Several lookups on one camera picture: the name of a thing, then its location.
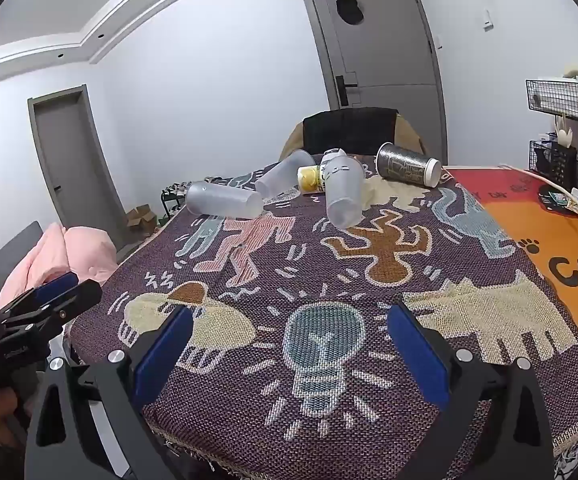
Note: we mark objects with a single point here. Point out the frosted cup with cat face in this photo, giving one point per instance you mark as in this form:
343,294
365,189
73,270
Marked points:
343,190

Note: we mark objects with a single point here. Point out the printed woven blanket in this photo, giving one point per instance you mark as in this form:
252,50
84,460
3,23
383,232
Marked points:
319,270

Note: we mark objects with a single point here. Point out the plain grey door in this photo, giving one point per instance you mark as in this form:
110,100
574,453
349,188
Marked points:
71,160

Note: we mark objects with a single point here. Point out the cardboard box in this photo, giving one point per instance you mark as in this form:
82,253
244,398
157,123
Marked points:
141,217

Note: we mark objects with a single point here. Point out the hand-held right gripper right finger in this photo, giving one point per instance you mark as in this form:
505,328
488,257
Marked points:
419,355

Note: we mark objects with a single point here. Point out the orange printed table mat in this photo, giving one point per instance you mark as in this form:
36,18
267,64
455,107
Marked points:
529,225

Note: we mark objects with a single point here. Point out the grey sofa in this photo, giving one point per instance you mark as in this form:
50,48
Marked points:
11,250

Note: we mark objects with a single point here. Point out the white wall switch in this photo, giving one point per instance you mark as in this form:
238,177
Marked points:
487,19

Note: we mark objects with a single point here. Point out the black hanging door ornament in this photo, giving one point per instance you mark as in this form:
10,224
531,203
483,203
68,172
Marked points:
349,9

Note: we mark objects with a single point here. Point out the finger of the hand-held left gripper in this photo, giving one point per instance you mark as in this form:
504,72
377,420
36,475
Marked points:
76,300
51,290

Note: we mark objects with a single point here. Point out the black shoe rack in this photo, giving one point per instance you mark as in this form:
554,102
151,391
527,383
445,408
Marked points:
175,202

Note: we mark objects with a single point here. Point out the dark cup with white lid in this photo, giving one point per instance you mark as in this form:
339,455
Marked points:
404,165

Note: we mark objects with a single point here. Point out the pink blanket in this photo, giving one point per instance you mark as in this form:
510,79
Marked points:
79,255

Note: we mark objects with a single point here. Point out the frosted clear plastic cup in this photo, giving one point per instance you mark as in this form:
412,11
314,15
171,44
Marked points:
279,177
221,201

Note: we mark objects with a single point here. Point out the yellow paper cup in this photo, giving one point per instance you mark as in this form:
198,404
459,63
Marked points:
310,179

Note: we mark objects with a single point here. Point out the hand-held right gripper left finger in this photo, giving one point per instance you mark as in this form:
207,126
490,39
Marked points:
161,360

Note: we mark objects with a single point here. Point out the chair with black cloth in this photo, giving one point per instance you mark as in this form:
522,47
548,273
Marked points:
349,130

